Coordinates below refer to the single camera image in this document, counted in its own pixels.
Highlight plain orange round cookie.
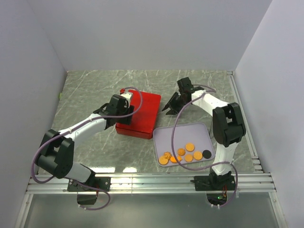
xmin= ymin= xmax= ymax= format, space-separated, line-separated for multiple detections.
xmin=184 ymin=154 xmax=193 ymax=162

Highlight red box lid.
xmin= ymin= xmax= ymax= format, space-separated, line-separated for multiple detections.
xmin=130 ymin=91 xmax=161 ymax=132

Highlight dotted round biscuit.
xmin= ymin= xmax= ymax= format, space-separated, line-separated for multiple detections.
xmin=193 ymin=151 xmax=203 ymax=161
xmin=158 ymin=156 xmax=169 ymax=165
xmin=185 ymin=143 xmax=195 ymax=152

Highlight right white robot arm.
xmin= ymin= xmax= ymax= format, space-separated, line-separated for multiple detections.
xmin=164 ymin=77 xmax=246 ymax=191

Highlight purple cable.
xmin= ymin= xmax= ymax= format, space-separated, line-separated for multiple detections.
xmin=171 ymin=84 xmax=238 ymax=209
xmin=31 ymin=87 xmax=143 ymax=211

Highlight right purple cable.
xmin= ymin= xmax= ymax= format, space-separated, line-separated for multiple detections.
xmin=171 ymin=84 xmax=238 ymax=209

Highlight dotted round biscuit middle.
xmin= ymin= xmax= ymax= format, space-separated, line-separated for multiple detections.
xmin=185 ymin=143 xmax=195 ymax=152

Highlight swirl cookie lower left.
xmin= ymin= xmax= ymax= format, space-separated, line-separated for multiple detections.
xmin=163 ymin=152 xmax=172 ymax=160

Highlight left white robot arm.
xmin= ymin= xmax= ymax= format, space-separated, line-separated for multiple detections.
xmin=32 ymin=92 xmax=134 ymax=191

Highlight swirl cookie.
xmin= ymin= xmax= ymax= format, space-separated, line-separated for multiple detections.
xmin=163 ymin=152 xmax=172 ymax=160
xmin=177 ymin=148 xmax=186 ymax=156

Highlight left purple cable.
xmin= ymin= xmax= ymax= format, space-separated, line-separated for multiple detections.
xmin=31 ymin=87 xmax=143 ymax=211

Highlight lilac plastic tray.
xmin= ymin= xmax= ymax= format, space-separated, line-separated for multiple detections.
xmin=153 ymin=123 xmax=215 ymax=167

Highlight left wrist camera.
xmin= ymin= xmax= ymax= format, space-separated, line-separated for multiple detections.
xmin=120 ymin=88 xmax=133 ymax=106

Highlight dotted round biscuit left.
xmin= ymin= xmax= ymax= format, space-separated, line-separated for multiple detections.
xmin=158 ymin=156 xmax=169 ymax=165

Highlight black sandwich cookie right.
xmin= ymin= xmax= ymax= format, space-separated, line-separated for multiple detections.
xmin=202 ymin=150 xmax=212 ymax=159

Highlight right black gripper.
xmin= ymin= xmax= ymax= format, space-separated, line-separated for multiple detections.
xmin=162 ymin=93 xmax=189 ymax=116

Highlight red cookie box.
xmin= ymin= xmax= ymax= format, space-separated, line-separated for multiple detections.
xmin=115 ymin=123 xmax=152 ymax=140

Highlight dotted round biscuit right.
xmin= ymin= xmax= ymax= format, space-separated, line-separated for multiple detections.
xmin=193 ymin=151 xmax=203 ymax=161

